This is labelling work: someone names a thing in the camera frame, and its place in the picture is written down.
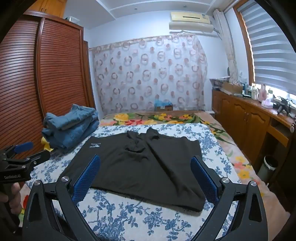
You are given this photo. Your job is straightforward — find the yellow cloth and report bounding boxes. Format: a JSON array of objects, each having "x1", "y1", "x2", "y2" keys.
[{"x1": 40, "y1": 137, "x2": 54, "y2": 152}]

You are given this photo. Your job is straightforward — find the striped window blind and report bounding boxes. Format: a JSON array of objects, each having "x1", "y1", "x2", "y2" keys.
[{"x1": 240, "y1": 0, "x2": 296, "y2": 94}]

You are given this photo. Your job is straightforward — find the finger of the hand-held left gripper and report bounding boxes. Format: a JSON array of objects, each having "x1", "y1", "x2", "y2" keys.
[
  {"x1": 0, "y1": 142, "x2": 34, "y2": 161},
  {"x1": 5, "y1": 149, "x2": 51, "y2": 168}
]

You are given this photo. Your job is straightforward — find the dark blue folded jeans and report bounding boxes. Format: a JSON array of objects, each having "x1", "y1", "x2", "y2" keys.
[{"x1": 42, "y1": 120, "x2": 100, "y2": 151}]

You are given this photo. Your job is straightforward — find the black pants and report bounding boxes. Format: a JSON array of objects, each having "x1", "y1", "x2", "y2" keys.
[{"x1": 60, "y1": 128, "x2": 207, "y2": 212}]

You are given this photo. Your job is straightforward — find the grey trash bin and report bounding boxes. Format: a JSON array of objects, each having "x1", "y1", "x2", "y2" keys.
[{"x1": 257, "y1": 155, "x2": 278, "y2": 179}]

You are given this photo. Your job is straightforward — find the black tripod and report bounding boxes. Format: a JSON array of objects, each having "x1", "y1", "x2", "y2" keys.
[{"x1": 276, "y1": 97, "x2": 292, "y2": 115}]

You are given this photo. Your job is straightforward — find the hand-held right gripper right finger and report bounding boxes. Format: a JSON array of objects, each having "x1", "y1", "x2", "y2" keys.
[{"x1": 190, "y1": 156, "x2": 269, "y2": 241}]

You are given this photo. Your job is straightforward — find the colourful floral blanket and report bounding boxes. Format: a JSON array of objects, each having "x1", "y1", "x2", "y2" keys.
[{"x1": 99, "y1": 112, "x2": 266, "y2": 193}]

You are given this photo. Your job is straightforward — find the row of toiletry bottles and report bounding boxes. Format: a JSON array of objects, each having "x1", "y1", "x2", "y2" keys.
[{"x1": 242, "y1": 82, "x2": 259, "y2": 100}]

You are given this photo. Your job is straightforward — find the tied beige curtain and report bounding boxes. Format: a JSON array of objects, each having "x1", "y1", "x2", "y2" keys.
[{"x1": 213, "y1": 9, "x2": 238, "y2": 85}]

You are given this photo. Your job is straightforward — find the blue floral white blanket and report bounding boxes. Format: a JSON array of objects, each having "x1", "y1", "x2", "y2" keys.
[{"x1": 25, "y1": 123, "x2": 241, "y2": 241}]

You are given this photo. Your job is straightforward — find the pink bottle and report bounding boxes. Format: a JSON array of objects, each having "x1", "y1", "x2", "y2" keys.
[{"x1": 258, "y1": 84, "x2": 267, "y2": 102}]

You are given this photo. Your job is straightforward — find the person's left hand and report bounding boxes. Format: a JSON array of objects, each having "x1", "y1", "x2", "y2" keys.
[{"x1": 7, "y1": 183, "x2": 23, "y2": 216}]

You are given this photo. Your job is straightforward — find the cardboard box with blue bag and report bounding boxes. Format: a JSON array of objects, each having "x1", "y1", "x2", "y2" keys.
[{"x1": 154, "y1": 99, "x2": 174, "y2": 112}]

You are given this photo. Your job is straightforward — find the wall air conditioner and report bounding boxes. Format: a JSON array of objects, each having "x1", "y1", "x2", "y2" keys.
[{"x1": 168, "y1": 10, "x2": 214, "y2": 36}]

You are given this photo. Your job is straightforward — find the patterned flat box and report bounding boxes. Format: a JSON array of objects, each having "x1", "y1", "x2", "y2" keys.
[{"x1": 210, "y1": 76, "x2": 230, "y2": 90}]

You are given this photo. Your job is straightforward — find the wooden cabinet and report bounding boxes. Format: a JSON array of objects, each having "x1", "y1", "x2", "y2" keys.
[{"x1": 211, "y1": 89, "x2": 296, "y2": 168}]

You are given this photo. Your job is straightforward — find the light blue folded jeans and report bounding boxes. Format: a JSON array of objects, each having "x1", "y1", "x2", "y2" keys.
[{"x1": 44, "y1": 104, "x2": 99, "y2": 131}]

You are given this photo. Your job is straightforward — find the wooden louvered wardrobe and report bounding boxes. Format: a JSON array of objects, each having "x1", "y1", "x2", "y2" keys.
[{"x1": 0, "y1": 11, "x2": 96, "y2": 152}]

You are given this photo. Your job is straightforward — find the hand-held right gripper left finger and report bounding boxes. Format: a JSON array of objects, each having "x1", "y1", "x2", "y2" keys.
[{"x1": 22, "y1": 155, "x2": 109, "y2": 241}]

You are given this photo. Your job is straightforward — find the sheer ring-patterned curtain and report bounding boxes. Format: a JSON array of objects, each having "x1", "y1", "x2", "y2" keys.
[{"x1": 89, "y1": 34, "x2": 208, "y2": 114}]

